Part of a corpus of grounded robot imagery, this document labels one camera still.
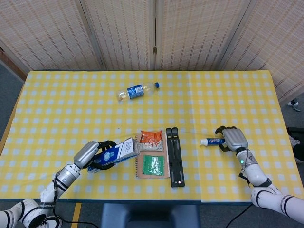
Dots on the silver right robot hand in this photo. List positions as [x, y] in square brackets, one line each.
[235, 139]

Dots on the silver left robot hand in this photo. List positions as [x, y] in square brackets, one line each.
[85, 154]

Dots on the white toothpaste tube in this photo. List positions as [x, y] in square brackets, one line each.
[213, 141]

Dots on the blue and white carton box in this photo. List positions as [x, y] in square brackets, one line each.
[118, 152]

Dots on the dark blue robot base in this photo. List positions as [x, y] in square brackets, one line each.
[149, 216]

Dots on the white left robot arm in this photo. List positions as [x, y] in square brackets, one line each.
[64, 177]

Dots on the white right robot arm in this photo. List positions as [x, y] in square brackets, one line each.
[254, 173]

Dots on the yellow checkered tablecloth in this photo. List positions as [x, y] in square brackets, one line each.
[71, 114]

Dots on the brown spiral notebook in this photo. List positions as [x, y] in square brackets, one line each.
[140, 175]

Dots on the black bag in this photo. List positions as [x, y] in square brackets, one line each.
[295, 142]

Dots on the black folding laptop stand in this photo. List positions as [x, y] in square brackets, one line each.
[175, 161]

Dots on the orange and white snack bag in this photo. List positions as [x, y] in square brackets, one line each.
[152, 141]

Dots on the green foil sachet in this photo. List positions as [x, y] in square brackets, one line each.
[153, 165]

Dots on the clear bottle with blue label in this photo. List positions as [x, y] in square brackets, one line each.
[135, 92]

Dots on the brass screen hinge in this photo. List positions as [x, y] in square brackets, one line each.
[155, 50]

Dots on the woven folding screen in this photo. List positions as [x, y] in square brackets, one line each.
[47, 35]

